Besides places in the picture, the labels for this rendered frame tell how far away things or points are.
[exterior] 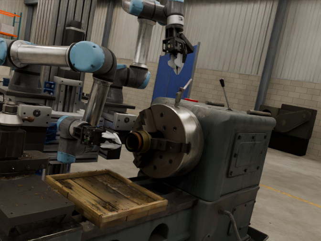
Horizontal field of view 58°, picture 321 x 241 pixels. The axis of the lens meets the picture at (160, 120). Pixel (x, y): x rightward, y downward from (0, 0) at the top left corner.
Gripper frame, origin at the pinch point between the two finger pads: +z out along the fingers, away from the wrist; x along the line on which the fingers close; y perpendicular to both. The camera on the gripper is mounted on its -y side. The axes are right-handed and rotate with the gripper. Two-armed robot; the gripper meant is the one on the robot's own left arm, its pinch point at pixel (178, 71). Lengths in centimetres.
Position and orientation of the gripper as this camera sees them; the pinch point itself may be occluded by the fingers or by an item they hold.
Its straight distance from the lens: 134.9
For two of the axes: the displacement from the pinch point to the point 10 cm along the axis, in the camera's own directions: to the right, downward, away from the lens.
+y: -6.6, -0.4, -7.5
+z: 0.0, 10.0, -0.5
